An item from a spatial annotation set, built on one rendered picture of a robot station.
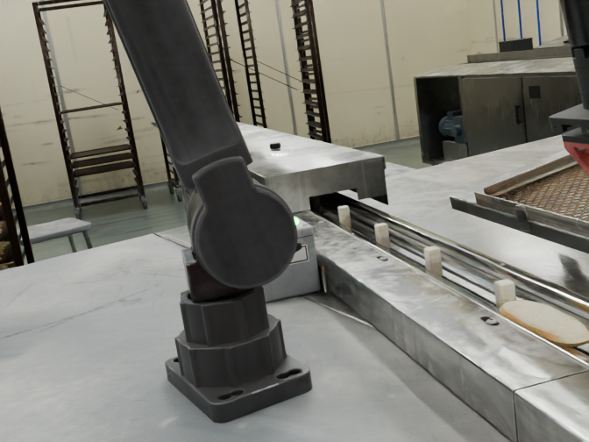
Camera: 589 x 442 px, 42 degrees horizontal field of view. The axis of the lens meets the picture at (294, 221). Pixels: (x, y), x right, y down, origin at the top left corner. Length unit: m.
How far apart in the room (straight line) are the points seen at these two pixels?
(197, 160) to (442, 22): 7.90
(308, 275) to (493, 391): 0.37
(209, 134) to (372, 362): 0.23
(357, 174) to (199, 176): 0.57
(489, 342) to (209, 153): 0.24
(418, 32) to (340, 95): 1.07
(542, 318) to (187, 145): 0.29
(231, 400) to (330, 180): 0.56
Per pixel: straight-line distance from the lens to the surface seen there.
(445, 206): 1.19
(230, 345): 0.60
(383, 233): 0.90
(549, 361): 0.53
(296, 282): 0.84
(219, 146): 0.57
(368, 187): 1.11
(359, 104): 8.06
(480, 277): 0.74
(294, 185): 1.07
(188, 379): 0.63
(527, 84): 4.50
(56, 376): 0.75
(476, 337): 0.57
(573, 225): 0.73
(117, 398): 0.67
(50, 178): 7.63
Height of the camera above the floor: 1.08
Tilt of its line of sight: 12 degrees down
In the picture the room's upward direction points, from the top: 8 degrees counter-clockwise
